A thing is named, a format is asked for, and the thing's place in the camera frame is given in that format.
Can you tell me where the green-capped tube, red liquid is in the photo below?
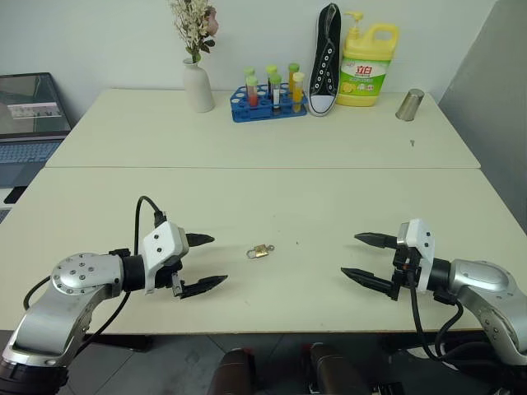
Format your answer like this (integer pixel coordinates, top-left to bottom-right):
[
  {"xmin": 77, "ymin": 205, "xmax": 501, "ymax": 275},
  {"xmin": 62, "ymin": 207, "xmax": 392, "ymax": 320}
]
[{"xmin": 245, "ymin": 75, "xmax": 260, "ymax": 108}]

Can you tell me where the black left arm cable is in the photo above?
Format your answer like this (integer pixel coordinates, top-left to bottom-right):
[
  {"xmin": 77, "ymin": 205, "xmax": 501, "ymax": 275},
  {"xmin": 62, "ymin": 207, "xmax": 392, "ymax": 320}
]
[{"xmin": 21, "ymin": 196, "xmax": 168, "ymax": 356}]

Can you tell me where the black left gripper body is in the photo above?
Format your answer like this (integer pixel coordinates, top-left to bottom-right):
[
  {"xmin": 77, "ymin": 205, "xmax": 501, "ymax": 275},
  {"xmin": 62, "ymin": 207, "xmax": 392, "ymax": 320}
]
[{"xmin": 153, "ymin": 256, "xmax": 185, "ymax": 298}]

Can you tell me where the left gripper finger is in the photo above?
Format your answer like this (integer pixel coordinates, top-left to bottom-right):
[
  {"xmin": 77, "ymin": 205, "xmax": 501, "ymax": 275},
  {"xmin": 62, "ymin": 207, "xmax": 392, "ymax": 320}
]
[
  {"xmin": 184, "ymin": 232, "xmax": 217, "ymax": 249},
  {"xmin": 177, "ymin": 274, "xmax": 229, "ymax": 300}
]

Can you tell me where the yellow detergent pump bottle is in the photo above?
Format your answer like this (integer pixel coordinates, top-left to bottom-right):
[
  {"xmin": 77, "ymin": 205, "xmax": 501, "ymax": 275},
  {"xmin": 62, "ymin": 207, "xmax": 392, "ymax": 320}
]
[{"xmin": 336, "ymin": 10, "xmax": 401, "ymax": 109}]

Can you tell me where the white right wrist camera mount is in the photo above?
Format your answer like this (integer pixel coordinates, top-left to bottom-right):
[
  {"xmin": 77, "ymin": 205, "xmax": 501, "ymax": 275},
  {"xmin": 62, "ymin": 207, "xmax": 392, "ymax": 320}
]
[{"xmin": 396, "ymin": 218, "xmax": 436, "ymax": 294}]

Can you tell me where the green-capped tube, orange liquid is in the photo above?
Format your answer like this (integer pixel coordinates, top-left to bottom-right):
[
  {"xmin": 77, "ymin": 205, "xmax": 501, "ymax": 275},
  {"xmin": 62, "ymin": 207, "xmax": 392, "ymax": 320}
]
[{"xmin": 287, "ymin": 62, "xmax": 301, "ymax": 96}]

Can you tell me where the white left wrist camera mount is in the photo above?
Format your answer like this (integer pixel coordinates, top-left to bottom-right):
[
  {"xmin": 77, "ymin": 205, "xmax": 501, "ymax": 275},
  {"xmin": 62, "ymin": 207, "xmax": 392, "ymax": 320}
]
[{"xmin": 137, "ymin": 221, "xmax": 191, "ymax": 295}]

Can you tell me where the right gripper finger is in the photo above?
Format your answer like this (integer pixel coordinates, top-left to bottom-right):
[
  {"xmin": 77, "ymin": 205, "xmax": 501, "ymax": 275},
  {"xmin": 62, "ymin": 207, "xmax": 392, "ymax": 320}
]
[
  {"xmin": 353, "ymin": 231, "xmax": 400, "ymax": 250},
  {"xmin": 340, "ymin": 267, "xmax": 395, "ymax": 295}
]

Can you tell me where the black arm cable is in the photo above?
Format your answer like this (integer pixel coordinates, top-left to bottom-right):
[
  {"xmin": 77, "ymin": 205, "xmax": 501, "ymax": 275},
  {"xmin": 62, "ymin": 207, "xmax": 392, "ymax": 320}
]
[
  {"xmin": 408, "ymin": 282, "xmax": 467, "ymax": 364},
  {"xmin": 21, "ymin": 196, "xmax": 168, "ymax": 356}
]

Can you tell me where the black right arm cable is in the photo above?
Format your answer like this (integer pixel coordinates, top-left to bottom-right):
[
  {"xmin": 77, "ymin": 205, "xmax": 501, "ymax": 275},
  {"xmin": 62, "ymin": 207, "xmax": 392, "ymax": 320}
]
[{"xmin": 408, "ymin": 282, "xmax": 467, "ymax": 364}]

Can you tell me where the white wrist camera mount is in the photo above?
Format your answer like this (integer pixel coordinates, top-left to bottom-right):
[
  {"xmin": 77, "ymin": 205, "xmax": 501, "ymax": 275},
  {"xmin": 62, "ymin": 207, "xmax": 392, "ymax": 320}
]
[
  {"xmin": 396, "ymin": 218, "xmax": 436, "ymax": 294},
  {"xmin": 137, "ymin": 221, "xmax": 191, "ymax": 295}
]

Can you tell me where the black canvas sneaker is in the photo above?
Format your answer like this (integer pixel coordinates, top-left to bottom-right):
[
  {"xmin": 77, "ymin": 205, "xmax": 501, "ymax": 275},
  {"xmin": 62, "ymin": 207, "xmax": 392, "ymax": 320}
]
[{"xmin": 307, "ymin": 2, "xmax": 343, "ymax": 118}]

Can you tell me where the steel cup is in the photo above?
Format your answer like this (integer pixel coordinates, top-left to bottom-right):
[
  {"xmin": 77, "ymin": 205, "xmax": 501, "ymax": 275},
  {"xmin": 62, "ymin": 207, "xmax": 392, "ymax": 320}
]
[{"xmin": 394, "ymin": 87, "xmax": 426, "ymax": 122}]

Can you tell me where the grey laptop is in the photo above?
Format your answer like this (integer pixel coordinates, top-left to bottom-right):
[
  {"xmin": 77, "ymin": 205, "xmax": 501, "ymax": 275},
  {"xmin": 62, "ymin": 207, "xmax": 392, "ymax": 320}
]
[{"xmin": 0, "ymin": 72, "xmax": 73, "ymax": 191}]

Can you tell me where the green-capped tube, dark liquid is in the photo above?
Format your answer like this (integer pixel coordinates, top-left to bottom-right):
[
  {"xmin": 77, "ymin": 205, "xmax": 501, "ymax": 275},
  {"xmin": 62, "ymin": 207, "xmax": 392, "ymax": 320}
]
[{"xmin": 264, "ymin": 63, "xmax": 279, "ymax": 96}]

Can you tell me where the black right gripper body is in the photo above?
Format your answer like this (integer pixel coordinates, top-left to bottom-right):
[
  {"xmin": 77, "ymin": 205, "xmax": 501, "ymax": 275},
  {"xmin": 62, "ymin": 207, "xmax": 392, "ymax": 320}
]
[{"xmin": 388, "ymin": 245, "xmax": 422, "ymax": 302}]

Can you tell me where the blue test tube rack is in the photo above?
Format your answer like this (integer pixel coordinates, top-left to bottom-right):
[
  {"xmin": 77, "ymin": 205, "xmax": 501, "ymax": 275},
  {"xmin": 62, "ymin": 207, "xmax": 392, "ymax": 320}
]
[{"xmin": 230, "ymin": 83, "xmax": 310, "ymax": 123}]

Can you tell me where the dried flower bouquet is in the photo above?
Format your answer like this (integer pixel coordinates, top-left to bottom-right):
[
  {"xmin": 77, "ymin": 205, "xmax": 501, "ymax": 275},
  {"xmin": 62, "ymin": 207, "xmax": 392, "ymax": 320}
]
[{"xmin": 168, "ymin": 0, "xmax": 220, "ymax": 65}]

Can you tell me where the green-capped tube, white label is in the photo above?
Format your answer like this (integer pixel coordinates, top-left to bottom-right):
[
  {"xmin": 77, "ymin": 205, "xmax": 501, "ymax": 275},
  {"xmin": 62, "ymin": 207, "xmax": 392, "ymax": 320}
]
[{"xmin": 268, "ymin": 73, "xmax": 283, "ymax": 115}]

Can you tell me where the black phone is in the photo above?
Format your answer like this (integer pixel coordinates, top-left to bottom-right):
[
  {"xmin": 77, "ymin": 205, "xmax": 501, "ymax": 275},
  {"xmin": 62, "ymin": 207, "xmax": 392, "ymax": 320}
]
[{"xmin": 3, "ymin": 185, "xmax": 28, "ymax": 205}]

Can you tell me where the white ceramic vase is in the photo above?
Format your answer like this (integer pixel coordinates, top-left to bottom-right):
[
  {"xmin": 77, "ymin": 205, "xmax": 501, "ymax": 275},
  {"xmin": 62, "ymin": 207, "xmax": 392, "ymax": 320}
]
[{"xmin": 182, "ymin": 58, "xmax": 216, "ymax": 114}]

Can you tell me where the yellow-capped tube, orange liquid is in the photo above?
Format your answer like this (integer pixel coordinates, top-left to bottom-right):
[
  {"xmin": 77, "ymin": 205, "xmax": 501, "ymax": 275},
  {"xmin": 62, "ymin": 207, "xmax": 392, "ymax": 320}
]
[{"xmin": 291, "ymin": 72, "xmax": 306, "ymax": 114}]

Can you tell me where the dark brown rounded shape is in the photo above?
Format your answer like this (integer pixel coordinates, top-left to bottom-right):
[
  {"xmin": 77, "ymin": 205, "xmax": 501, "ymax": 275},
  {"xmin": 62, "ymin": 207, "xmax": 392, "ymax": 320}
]
[
  {"xmin": 299, "ymin": 342, "xmax": 372, "ymax": 395},
  {"xmin": 205, "ymin": 346, "xmax": 257, "ymax": 395}
]

